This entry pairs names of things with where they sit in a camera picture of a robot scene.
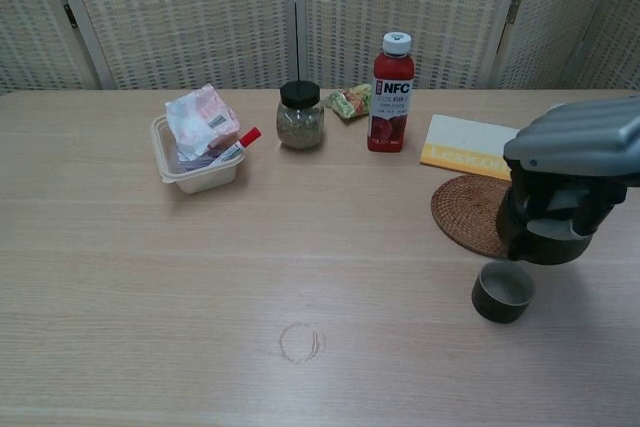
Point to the green orange snack packet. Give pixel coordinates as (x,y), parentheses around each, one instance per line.
(350,102)

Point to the round woven rattan trivet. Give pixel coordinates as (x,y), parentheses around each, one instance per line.
(465,212)

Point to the small dark ceramic cup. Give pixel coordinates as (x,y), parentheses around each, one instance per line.
(495,307)

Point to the yellow white Lexicon booklet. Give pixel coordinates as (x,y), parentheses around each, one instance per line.
(465,137)

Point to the red NFC juice bottle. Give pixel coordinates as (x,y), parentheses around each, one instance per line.
(392,122)

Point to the pink white plastic pack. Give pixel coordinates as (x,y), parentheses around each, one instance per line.
(195,117)

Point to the glass jar with black lid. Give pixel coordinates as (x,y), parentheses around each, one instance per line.
(300,127)

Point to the beige plastic food container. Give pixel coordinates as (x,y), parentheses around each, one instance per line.
(200,182)

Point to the woven folding screen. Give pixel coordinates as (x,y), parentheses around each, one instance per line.
(175,22)

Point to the white marker with red cap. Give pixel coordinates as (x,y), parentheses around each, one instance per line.
(250,136)

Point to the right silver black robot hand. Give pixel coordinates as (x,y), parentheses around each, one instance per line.
(575,137)

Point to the purple packet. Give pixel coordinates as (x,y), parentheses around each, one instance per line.
(192,163)

